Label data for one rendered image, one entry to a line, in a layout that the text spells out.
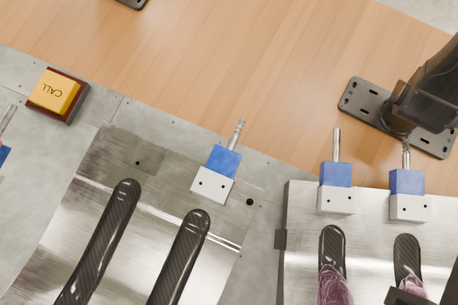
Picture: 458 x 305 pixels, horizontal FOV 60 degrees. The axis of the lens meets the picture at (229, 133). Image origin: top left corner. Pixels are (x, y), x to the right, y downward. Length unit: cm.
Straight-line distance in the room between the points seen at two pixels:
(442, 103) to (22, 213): 65
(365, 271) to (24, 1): 75
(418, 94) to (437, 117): 4
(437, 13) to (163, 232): 159
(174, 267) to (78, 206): 16
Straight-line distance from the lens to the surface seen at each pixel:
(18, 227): 74
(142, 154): 62
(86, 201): 60
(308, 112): 70
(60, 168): 72
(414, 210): 63
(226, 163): 56
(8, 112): 62
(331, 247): 62
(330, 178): 61
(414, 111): 60
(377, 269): 63
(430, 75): 58
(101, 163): 60
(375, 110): 72
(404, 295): 28
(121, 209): 59
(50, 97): 72
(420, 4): 191
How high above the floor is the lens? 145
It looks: 75 degrees down
